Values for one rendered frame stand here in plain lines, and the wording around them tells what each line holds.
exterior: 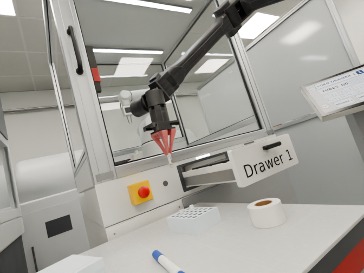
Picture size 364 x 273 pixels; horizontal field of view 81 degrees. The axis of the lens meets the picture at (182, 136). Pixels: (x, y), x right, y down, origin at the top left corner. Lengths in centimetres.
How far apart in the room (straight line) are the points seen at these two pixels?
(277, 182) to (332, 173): 124
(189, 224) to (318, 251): 29
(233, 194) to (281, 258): 71
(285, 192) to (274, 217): 86
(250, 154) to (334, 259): 36
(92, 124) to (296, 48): 211
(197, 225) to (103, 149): 45
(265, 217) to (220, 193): 55
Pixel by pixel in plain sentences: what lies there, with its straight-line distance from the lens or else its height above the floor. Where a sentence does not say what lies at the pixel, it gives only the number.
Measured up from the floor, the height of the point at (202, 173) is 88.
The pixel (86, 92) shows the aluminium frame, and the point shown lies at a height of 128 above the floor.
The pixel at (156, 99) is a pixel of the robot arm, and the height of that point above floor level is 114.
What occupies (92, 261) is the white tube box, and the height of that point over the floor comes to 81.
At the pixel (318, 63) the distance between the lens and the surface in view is 240.
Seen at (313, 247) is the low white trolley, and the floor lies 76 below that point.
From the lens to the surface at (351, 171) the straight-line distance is 242.
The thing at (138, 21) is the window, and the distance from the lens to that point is 116.
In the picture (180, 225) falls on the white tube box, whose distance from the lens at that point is 59.
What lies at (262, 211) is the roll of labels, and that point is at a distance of 48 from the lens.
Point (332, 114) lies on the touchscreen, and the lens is 144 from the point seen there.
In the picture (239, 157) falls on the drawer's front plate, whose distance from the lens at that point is 64.
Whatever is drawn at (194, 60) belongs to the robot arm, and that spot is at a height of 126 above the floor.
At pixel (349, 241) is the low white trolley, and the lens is 44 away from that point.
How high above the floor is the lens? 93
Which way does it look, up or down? 7 degrees up
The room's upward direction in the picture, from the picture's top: 16 degrees counter-clockwise
